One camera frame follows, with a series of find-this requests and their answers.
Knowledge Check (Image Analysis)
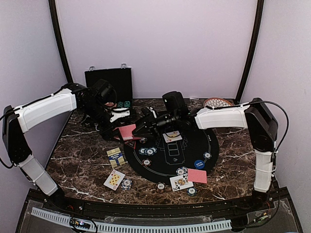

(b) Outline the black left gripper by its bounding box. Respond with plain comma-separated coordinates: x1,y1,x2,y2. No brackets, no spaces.
82,101,124,142

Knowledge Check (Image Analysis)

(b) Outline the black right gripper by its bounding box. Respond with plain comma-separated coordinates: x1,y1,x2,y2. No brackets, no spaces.
133,111,179,139

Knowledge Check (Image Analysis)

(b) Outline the face-up ace of hearts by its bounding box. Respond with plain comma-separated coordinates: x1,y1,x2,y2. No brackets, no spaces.
163,131,182,143

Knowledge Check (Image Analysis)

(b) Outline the red-backed playing card deck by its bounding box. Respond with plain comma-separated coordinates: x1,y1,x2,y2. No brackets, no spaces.
118,124,136,141

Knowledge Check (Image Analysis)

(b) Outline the blue small blind button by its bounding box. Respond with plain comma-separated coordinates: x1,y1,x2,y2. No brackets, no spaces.
194,160,205,169

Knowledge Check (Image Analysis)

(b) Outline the red-backed card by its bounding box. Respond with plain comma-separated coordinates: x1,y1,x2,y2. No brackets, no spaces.
188,168,207,183

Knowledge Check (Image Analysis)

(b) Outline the face-up king of clubs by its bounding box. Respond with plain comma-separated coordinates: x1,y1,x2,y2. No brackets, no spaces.
170,173,194,192

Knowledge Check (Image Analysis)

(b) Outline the red chip stack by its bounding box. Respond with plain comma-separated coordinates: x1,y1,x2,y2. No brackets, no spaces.
155,182,166,193

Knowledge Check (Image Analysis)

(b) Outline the blue-green chip stack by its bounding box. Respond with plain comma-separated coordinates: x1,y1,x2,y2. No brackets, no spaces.
187,187,197,197

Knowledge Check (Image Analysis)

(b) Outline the face-up eight of diamonds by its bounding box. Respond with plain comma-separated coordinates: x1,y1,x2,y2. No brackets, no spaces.
104,170,125,191

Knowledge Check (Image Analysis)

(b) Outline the blue chip stack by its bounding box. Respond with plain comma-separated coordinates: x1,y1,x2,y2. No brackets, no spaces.
121,179,133,190

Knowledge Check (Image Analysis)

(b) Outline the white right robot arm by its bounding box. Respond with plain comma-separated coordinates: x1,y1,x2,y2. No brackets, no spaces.
132,91,280,211

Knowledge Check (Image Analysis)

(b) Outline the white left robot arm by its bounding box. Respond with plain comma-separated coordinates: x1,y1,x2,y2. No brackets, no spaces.
1,80,117,212

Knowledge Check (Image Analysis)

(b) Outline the black poker chip case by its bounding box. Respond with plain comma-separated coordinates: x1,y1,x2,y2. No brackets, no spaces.
85,67,133,118

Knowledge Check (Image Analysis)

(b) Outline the patterned ceramic plate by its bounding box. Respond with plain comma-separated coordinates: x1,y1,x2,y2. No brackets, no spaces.
203,98,233,109

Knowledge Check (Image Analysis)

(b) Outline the round black poker mat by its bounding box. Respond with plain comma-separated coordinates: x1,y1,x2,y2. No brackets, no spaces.
124,126,219,185

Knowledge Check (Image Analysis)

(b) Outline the red triangular dealer button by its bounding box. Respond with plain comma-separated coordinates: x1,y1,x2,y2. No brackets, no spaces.
124,140,137,149

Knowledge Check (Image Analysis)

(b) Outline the yellow card deck box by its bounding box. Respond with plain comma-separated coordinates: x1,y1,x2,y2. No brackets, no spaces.
106,148,125,168

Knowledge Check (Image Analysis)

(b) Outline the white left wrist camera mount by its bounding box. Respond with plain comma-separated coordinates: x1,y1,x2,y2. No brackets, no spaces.
110,108,130,123

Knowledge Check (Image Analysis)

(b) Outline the right black frame post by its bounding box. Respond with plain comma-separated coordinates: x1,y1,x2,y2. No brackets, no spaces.
234,0,264,103

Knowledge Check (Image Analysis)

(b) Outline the black frame post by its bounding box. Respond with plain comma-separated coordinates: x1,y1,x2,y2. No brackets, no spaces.
234,0,264,103
48,0,75,83

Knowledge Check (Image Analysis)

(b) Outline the left black frame post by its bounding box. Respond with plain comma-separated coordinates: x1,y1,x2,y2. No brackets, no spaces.
48,0,75,83

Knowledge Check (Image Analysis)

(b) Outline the white slotted cable duct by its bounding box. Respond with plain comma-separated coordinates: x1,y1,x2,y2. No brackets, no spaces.
31,207,232,233

